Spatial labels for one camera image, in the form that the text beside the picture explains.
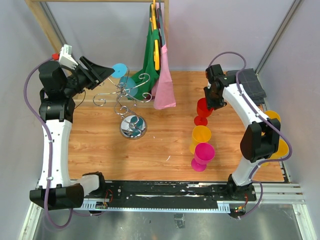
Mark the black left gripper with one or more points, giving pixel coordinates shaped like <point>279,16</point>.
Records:
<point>99,72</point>

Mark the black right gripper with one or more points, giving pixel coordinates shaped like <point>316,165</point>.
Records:
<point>211,104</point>

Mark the red plastic wine glass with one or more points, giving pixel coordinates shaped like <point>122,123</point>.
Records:
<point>202,112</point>

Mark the blue plastic wine glass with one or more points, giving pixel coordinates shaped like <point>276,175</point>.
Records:
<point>121,72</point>

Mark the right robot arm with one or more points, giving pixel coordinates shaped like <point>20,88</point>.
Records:
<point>261,137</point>

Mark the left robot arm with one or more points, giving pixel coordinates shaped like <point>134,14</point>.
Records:
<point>61,83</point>

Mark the yellow wine glass near centre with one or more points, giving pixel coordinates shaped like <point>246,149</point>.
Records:
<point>200,134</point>

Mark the yellow wine glass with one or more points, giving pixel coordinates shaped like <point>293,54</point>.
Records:
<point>282,151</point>
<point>200,134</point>
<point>273,116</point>

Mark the magenta plastic wine glass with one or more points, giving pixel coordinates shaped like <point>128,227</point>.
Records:
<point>203,155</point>

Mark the yellow wine glass far right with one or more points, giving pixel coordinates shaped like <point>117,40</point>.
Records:
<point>273,116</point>

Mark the chrome wine glass rack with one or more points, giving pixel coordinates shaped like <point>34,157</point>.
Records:
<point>132,126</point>

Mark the yellow wine glass right front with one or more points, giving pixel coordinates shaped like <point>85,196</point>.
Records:
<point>282,151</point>

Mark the folded dark grey cloth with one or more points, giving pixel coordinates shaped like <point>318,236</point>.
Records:
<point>252,86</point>

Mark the green tank top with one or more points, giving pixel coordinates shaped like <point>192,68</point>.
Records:
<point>147,77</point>

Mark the pink shirt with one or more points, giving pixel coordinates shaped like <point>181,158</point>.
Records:
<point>163,90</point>

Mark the grey hanger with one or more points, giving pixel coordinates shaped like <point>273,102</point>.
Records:
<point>161,24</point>

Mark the yellow plastic hanger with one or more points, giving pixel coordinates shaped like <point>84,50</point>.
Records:
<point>155,33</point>

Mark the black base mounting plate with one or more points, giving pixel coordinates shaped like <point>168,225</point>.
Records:
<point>156,196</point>

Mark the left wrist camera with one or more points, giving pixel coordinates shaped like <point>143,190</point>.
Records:
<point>64,57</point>

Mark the wooden clothes rack frame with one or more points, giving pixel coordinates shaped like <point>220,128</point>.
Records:
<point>105,31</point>

